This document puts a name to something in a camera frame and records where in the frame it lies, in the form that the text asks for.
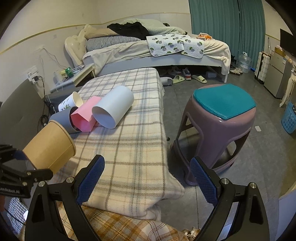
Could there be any brown paper cup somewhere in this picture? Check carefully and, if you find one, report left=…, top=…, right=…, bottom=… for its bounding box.
left=23, top=120, right=76, bottom=174

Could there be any grey cylindrical cup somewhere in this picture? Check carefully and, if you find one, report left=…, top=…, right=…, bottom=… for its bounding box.
left=49, top=106, right=80, bottom=134

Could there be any pink faceted cup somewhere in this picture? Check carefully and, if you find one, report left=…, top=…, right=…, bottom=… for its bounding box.
left=70, top=96, right=101, bottom=132

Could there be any white floral paper cup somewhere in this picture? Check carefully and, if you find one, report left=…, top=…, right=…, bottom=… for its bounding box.
left=58, top=91, right=83, bottom=111

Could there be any white cylindrical cup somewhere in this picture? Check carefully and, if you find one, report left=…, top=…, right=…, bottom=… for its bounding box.
left=92, top=85, right=134, bottom=129

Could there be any orange plaid cloth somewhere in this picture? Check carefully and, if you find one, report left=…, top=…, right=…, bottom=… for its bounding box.
left=18, top=201, right=190, bottom=241

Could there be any purple plastic stool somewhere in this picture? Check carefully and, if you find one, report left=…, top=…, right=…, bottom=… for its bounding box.
left=178, top=84, right=256, bottom=172

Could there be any green can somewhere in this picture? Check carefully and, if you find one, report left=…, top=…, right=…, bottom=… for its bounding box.
left=65, top=67, right=74, bottom=78

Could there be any plaid blanket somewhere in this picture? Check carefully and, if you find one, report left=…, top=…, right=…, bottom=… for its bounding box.
left=52, top=68, right=185, bottom=221

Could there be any blue laundry basket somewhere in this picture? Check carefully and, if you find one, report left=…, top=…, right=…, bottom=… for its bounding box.
left=281, top=102, right=296, bottom=134

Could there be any white nightstand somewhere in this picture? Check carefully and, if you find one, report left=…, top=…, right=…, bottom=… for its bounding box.
left=50, top=64, right=95, bottom=93

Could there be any teal stool cushion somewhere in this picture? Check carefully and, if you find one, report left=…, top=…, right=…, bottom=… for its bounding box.
left=193, top=84, right=256, bottom=120

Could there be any white tufted headboard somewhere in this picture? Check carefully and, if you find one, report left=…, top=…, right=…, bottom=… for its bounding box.
left=64, top=29, right=87, bottom=67

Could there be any striped pillow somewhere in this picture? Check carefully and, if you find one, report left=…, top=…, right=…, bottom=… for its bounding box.
left=86, top=35, right=140, bottom=52

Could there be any grey mini fridge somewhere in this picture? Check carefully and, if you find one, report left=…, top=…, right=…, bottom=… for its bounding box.
left=264, top=52, right=293, bottom=99

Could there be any bed with beige sheets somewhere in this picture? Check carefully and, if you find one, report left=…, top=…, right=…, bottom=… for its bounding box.
left=64, top=18, right=232, bottom=83

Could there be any water jug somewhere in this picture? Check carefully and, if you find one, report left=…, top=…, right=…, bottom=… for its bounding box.
left=238, top=52, right=251, bottom=73

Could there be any green slipper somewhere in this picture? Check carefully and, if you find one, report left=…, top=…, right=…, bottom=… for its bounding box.
left=173, top=75, right=185, bottom=84

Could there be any black clothing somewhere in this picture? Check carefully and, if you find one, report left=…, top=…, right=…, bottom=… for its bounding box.
left=107, top=22, right=152, bottom=40

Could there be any black television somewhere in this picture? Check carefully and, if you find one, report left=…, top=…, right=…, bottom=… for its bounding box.
left=280, top=29, right=296, bottom=56

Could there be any floral patterned mat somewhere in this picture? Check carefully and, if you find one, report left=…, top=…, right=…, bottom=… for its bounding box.
left=147, top=34, right=205, bottom=59

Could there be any teal curtain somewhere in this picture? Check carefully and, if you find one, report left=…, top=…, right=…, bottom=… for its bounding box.
left=189, top=0, right=265, bottom=69

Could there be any black cable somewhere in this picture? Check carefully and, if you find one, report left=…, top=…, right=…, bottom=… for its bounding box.
left=38, top=76, right=56, bottom=127

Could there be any wall power outlet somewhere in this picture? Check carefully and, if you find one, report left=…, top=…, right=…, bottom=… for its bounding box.
left=27, top=66, right=39, bottom=84

